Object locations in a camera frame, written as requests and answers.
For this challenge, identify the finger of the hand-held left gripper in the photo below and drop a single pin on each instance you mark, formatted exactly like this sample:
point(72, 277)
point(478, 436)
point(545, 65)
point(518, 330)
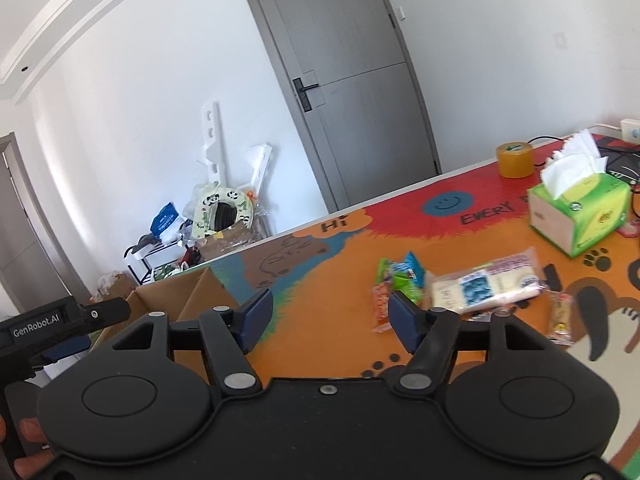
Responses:
point(70, 347)
point(102, 312)

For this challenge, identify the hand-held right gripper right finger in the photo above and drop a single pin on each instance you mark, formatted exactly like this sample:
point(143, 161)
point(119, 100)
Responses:
point(404, 320)

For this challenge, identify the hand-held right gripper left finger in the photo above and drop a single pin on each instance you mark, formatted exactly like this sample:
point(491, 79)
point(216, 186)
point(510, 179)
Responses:
point(256, 317)

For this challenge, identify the slim orange snack packet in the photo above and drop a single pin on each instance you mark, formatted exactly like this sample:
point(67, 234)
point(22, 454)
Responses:
point(380, 306)

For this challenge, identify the blue and green snack packet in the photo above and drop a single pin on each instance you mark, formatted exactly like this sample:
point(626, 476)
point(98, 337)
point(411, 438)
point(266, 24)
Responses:
point(411, 272)

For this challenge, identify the light green snack packet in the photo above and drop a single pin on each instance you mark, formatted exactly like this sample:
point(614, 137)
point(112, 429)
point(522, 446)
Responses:
point(386, 271)

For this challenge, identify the brown cardboard box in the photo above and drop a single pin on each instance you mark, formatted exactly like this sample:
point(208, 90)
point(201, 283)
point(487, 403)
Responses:
point(165, 295)

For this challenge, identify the long white snack packet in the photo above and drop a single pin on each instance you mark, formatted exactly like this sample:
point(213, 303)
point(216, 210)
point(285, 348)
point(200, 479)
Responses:
point(492, 282)

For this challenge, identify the small yellow snack packet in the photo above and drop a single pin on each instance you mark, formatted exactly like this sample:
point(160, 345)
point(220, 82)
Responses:
point(560, 317)

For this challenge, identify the person's left hand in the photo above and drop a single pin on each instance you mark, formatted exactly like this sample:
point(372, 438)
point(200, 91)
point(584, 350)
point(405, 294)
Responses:
point(32, 432)

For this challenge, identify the small printed cardboard box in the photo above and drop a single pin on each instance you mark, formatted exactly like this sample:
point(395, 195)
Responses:
point(117, 285)

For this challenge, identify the colourful printed table mat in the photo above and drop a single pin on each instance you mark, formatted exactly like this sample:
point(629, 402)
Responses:
point(325, 300)

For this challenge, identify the white plastic bag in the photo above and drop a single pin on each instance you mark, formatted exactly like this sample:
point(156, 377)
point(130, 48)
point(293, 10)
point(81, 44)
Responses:
point(167, 272)

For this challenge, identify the taped cardboard box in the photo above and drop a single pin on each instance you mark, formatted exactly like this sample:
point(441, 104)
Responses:
point(225, 242)

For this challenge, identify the blue plastic bag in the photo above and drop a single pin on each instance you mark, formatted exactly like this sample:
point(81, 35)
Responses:
point(166, 220)

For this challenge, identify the panda print toilet seat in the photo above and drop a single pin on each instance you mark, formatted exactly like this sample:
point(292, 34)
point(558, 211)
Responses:
point(205, 215)

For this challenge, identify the short white foam piece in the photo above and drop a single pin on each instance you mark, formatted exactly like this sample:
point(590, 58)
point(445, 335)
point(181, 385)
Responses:
point(260, 165)

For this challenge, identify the tall white foam piece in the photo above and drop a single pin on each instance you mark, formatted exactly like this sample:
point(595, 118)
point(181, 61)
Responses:
point(212, 140)

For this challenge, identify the brown tape roll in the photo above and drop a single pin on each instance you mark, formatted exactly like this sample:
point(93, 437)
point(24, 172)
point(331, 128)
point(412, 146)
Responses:
point(515, 161)

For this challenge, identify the green tissue box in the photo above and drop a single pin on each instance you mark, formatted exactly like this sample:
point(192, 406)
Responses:
point(585, 215)

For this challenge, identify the grey door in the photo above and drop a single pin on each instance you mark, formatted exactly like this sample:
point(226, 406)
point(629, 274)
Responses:
point(350, 85)

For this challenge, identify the black mouse pad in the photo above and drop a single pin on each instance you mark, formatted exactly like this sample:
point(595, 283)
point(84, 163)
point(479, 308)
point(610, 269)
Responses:
point(622, 160)

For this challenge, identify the white power strip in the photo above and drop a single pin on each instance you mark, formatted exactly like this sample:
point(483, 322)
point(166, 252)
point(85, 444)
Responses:
point(632, 130)

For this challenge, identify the grey doorway frame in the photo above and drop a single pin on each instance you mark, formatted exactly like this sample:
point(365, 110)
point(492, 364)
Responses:
point(30, 240)

